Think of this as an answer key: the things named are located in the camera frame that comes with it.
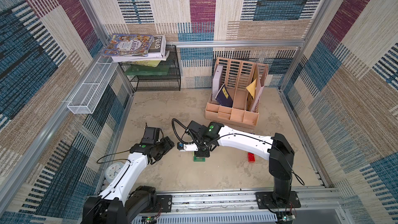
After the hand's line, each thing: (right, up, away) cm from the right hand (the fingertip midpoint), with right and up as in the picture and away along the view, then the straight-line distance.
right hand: (196, 148), depth 81 cm
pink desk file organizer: (+30, +36, +37) cm, 60 cm away
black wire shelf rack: (-20, +40, +37) cm, 59 cm away
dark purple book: (+17, +27, +23) cm, 39 cm away
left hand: (-14, +1, +4) cm, 15 cm away
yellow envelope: (+30, +32, +5) cm, 44 cm away
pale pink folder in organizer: (+34, +25, +8) cm, 43 cm away
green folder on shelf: (-31, +44, +18) cm, 57 cm away
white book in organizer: (+12, +37, +18) cm, 43 cm away
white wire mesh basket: (-50, +25, -11) cm, 56 cm away
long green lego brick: (+1, -6, +3) cm, 7 cm away
